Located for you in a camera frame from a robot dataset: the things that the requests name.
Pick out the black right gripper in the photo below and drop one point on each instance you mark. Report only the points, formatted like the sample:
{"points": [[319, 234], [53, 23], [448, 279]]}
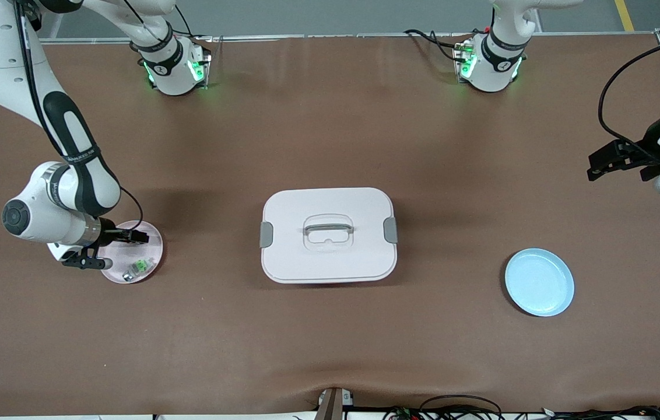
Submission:
{"points": [[109, 234]]}

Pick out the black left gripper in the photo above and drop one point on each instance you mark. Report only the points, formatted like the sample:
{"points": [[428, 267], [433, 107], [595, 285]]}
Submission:
{"points": [[648, 142]]}

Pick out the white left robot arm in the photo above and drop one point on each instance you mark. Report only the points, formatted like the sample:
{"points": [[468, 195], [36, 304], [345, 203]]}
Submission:
{"points": [[496, 64]]}

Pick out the white lidded storage box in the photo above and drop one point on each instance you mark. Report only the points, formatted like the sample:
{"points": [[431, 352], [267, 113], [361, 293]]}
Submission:
{"points": [[330, 262]]}

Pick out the pink round plate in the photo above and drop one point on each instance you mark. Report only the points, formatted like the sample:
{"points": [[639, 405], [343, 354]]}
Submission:
{"points": [[155, 249]]}

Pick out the light blue round plate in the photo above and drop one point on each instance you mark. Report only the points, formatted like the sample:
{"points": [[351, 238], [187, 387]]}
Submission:
{"points": [[540, 283]]}

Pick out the green and white push-button switch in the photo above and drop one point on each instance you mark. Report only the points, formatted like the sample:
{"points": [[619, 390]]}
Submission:
{"points": [[142, 266]]}

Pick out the brown metal bracket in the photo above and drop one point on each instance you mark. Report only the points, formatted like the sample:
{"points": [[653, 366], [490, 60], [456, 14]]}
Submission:
{"points": [[330, 405]]}

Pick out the aluminium table edge rail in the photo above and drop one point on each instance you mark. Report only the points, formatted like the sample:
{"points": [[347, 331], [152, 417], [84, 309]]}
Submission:
{"points": [[336, 35]]}

